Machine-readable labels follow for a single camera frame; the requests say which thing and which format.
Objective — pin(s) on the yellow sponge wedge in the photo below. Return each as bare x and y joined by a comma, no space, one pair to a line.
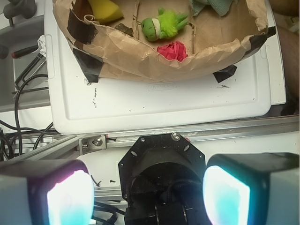
105,11

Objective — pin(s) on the green plush toy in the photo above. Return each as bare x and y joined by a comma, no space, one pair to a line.
166,25

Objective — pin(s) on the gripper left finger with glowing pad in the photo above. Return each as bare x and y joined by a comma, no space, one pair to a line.
45,192

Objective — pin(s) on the brown paper bag tray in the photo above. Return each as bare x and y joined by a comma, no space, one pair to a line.
161,40

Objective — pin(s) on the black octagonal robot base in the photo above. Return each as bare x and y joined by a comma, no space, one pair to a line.
161,179

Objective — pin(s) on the red handled screwdriver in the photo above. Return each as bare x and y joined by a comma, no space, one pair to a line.
24,51

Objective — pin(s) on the grey clamp stand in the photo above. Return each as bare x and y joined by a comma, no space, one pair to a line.
25,8

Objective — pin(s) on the aluminium frame rail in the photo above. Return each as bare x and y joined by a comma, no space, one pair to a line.
258,135

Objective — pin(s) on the red crumpled paper ball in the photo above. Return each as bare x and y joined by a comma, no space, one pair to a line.
173,51

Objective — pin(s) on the blue-green cloth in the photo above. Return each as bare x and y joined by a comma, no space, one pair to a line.
221,7

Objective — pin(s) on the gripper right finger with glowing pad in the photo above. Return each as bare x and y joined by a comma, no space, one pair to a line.
253,189

